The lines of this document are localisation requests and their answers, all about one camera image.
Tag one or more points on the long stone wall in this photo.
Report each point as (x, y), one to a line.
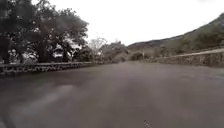
(196, 59)

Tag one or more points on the bush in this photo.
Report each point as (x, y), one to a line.
(136, 56)

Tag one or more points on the bushes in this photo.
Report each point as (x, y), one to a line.
(113, 51)

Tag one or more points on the grey asphalt road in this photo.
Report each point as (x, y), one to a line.
(116, 96)

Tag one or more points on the hillside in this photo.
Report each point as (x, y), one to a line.
(200, 36)

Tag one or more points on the low stone wall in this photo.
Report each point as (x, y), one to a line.
(40, 67)

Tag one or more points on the row of trees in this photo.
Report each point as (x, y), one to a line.
(33, 30)

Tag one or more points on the bare tree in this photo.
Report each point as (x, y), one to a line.
(96, 45)

